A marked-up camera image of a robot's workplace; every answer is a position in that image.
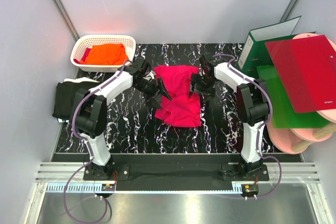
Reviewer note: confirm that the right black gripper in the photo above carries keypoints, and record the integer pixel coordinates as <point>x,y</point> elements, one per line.
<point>195,78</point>

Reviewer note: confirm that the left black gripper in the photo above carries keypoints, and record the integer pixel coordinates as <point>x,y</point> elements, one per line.
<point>155,91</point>

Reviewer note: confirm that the magenta t shirt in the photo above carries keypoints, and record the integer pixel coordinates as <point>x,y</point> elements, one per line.
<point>184,109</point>

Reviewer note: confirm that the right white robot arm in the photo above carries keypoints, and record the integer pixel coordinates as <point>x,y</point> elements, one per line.
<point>254,107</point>

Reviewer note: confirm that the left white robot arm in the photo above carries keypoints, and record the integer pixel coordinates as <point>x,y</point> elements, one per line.
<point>88,117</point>

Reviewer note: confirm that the green lever arch binder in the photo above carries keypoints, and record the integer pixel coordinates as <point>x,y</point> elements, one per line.
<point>255,53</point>

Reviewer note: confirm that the orange t shirt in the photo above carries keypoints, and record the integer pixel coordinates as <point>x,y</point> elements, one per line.
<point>105,55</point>

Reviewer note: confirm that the white plastic basket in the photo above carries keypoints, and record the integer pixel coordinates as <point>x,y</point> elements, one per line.
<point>88,41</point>

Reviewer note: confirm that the folded black t shirt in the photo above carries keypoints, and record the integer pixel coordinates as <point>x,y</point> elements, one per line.
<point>65,95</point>

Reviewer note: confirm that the green plastic folder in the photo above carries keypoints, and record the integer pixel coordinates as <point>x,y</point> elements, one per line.
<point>284,116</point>

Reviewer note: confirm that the red plastic folder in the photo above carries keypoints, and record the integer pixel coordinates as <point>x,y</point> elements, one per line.
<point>306,68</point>

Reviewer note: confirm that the pink round wooden stool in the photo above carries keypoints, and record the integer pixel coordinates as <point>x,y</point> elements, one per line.
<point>294,141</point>

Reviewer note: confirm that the aluminium rail frame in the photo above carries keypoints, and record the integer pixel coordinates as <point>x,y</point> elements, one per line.
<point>293,194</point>

